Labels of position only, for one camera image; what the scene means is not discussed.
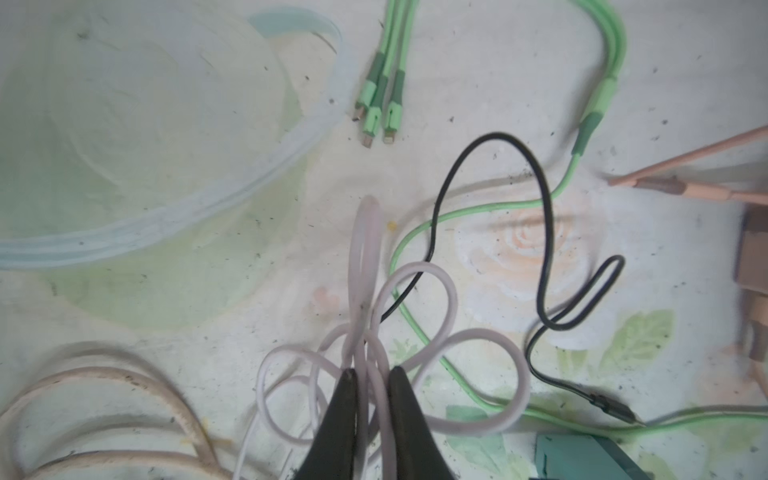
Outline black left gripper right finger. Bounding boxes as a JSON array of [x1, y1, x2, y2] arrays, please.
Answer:
[[388, 366, 455, 480]]

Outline black thin cable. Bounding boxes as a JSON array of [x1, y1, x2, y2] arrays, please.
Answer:
[[380, 132, 643, 426]]

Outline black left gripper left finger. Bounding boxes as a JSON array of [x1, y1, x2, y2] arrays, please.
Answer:
[[294, 369, 358, 480]]

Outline beige coiled cable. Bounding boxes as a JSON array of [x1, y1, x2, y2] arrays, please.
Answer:
[[0, 341, 241, 480]]

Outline pink multi-head charging cable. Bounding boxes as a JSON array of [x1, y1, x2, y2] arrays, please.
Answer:
[[607, 124, 768, 208]]

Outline teal charger plug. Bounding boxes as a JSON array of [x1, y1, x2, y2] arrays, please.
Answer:
[[535, 434, 654, 480]]

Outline green multi-head charging cable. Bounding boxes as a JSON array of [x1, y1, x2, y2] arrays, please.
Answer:
[[352, 0, 768, 437]]

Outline white lilac cable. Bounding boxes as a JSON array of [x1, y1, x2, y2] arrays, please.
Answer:
[[230, 194, 532, 480]]

